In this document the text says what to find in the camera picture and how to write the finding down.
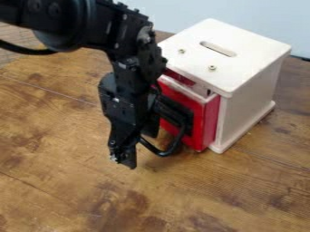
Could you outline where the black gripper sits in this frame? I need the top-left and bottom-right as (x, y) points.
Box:
(96, 72), (162, 170)

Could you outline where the black drawer handle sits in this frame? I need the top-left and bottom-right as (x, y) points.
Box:
(139, 95), (194, 158)

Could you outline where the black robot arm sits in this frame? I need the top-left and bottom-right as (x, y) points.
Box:
(0, 0), (167, 169)

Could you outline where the white wooden box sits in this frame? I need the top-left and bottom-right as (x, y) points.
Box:
(159, 18), (291, 153)

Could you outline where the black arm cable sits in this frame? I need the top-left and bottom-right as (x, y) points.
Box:
(0, 39), (59, 56)

